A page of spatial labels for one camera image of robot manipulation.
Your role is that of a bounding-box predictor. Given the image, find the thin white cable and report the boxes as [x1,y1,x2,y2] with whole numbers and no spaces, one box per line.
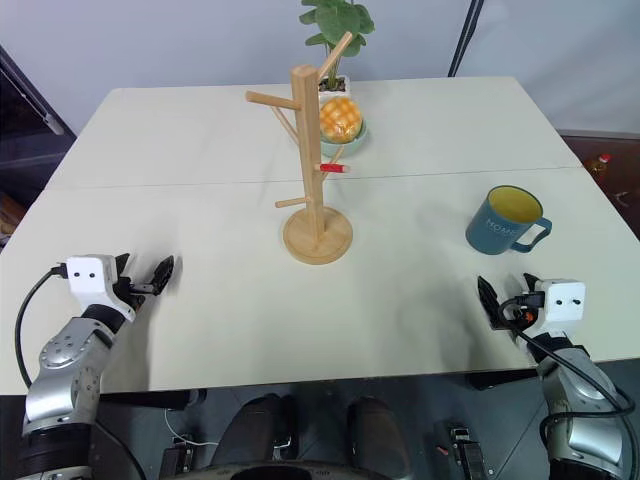
[163,408,222,447]

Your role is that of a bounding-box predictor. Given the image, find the black stand poles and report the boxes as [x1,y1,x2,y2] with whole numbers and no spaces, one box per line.
[446,0,489,78]

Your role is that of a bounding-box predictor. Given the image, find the blue mug yellow inside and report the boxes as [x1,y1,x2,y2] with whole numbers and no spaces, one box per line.
[464,184,554,256]

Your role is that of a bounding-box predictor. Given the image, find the dark cabinet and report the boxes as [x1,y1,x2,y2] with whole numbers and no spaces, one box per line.
[0,42,79,251]

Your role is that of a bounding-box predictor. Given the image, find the small red toy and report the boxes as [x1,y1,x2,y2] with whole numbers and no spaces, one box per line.
[583,153,614,177]

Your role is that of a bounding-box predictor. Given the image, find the golden pineapple bun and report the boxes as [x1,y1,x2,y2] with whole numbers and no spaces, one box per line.
[319,97,364,143]

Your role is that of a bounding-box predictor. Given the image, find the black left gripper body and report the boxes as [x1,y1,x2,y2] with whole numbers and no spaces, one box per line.
[112,277,157,312]

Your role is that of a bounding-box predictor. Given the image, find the green plant in white pot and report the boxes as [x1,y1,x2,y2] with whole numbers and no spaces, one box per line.
[299,0,376,109]

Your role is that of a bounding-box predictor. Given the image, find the dark rounded shape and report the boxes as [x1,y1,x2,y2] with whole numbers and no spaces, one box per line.
[213,393,297,472]

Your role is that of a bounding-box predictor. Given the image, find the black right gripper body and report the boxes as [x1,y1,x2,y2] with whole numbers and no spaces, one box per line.
[499,291,547,334]

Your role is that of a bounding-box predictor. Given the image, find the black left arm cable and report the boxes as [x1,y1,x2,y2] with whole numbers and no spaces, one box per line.
[13,262,70,389]

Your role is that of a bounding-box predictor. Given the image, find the wooden mug tree stand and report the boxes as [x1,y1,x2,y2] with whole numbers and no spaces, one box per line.
[244,30,355,265]

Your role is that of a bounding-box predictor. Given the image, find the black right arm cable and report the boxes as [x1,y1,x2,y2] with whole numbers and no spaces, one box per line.
[498,294,637,451]

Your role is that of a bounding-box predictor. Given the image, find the black table frame bar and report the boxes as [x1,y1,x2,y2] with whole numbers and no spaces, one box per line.
[97,388,207,412]

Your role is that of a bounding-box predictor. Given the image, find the black clamp block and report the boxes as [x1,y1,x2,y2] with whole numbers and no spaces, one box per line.
[433,421,482,480]
[158,433,197,477]

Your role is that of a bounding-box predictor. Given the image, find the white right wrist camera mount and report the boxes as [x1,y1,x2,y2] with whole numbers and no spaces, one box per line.
[533,279,587,340]

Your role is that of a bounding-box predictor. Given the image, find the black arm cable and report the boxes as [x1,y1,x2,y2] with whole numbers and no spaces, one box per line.
[13,262,70,389]
[498,294,637,451]

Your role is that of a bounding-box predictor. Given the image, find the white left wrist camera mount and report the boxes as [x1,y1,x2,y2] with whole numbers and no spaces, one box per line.
[65,254,137,322]

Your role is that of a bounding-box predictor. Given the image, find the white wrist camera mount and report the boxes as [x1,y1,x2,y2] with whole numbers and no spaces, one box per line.
[65,254,137,322]
[533,279,587,340]

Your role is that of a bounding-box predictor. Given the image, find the pale green bowl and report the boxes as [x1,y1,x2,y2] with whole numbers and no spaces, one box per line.
[319,118,369,160]

